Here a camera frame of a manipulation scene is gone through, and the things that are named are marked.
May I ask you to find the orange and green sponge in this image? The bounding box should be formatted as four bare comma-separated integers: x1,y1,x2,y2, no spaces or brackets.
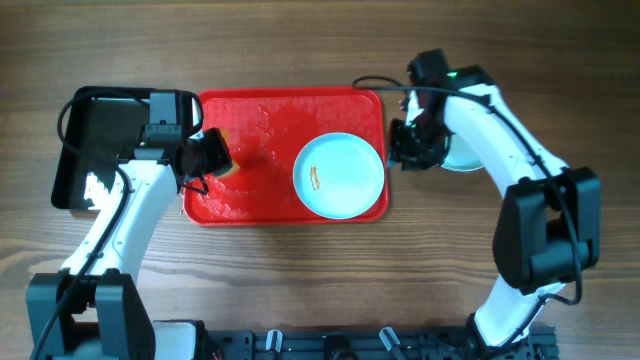
211,128,239,178

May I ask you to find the white plate top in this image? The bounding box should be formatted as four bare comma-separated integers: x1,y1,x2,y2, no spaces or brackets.
440,134,483,172

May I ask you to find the white plate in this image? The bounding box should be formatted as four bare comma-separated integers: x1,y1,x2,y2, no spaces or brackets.
292,132,385,220
440,134,483,172

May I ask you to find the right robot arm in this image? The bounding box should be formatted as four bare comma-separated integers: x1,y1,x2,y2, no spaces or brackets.
388,49,601,359

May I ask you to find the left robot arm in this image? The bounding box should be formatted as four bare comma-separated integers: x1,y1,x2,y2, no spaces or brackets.
26,87,234,359

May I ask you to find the red serving tray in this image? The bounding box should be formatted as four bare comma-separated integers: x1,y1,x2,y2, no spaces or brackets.
183,86,386,226

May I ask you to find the black water tray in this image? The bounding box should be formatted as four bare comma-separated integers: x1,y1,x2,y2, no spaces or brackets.
51,86,152,210

